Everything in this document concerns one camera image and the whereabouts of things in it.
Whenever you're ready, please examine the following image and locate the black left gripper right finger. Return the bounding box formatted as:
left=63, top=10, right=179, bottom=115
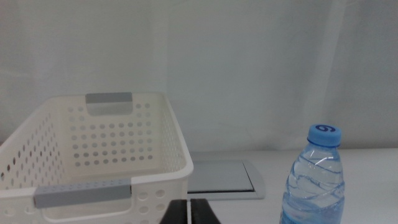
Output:
left=190, top=198, right=222, bottom=224

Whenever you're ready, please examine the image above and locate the white perforated plastic basket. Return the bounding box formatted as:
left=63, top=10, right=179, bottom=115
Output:
left=0, top=91, right=195, bottom=224

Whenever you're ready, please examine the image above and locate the silver table cable hatch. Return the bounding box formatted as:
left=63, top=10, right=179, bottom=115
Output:
left=186, top=151, right=267, bottom=201

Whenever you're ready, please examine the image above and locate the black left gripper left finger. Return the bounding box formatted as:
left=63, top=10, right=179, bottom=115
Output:
left=160, top=200, right=189, bottom=224

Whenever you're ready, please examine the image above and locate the white fabric curtain backdrop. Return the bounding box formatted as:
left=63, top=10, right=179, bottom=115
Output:
left=0, top=0, right=398, bottom=154

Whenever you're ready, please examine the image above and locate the clear water bottle blue cap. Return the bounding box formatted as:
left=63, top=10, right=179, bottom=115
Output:
left=279, top=123, right=346, bottom=224

